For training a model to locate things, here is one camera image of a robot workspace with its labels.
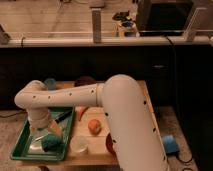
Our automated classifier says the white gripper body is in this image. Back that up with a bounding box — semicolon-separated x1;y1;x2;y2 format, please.
27;109;52;130

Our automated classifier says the teal sponge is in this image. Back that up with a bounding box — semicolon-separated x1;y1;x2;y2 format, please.
41;134;62;152

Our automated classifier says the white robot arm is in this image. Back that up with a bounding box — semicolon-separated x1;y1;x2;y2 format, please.
14;74;169;171

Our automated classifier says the green plastic tray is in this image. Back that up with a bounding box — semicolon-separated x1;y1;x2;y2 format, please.
11;107;75;162

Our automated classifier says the blue plastic cup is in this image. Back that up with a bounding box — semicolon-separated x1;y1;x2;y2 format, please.
44;78;56;90

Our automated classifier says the orange carrot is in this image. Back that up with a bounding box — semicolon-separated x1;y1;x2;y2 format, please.
77;107;89;121

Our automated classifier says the white cup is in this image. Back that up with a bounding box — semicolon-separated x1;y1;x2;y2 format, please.
70;136;88;155

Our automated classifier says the orange fruit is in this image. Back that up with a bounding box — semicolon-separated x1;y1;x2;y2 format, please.
88;119;101;135

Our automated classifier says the purple bowl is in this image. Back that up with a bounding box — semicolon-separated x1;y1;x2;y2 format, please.
74;76;96;87

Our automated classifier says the orange bowl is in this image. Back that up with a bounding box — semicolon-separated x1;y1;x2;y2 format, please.
105;133;116;155

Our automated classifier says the blue object on floor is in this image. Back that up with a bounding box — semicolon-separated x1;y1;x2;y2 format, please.
162;135;179;155

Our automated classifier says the black monitor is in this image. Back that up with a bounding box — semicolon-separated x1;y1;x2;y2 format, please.
136;0;194;31

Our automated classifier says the black handled knife in tray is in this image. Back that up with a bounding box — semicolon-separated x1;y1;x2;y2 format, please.
55;110;72;123

